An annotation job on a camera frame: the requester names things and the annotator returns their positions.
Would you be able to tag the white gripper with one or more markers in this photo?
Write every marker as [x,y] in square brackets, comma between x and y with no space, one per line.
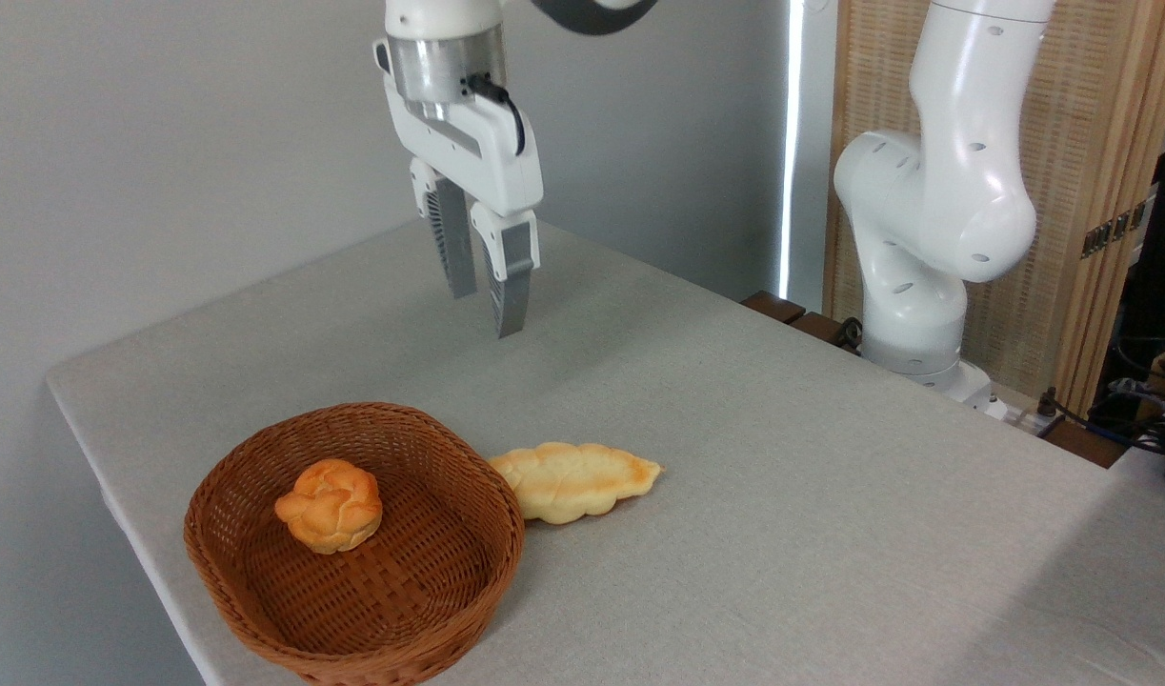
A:
[492,157]

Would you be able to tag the long braided bread loaf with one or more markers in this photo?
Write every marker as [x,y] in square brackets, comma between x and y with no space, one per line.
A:
[572,481]

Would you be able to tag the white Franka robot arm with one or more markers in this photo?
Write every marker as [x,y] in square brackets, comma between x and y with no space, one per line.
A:
[944,191]

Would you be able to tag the round knotted bread roll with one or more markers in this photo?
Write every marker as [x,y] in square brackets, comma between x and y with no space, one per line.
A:
[330,505]

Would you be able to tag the brown wicker basket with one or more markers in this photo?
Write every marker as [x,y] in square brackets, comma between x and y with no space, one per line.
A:
[391,591]

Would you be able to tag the grey tablecloth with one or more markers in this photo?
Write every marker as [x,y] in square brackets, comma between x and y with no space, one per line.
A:
[782,534]

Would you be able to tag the white power strip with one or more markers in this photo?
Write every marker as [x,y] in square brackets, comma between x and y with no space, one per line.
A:
[1020,417]

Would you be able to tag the dark metal screen hinge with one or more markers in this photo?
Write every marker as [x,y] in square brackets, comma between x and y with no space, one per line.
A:
[1112,229]

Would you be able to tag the black equipment rack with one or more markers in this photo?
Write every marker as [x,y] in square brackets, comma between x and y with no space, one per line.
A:
[1163,248]

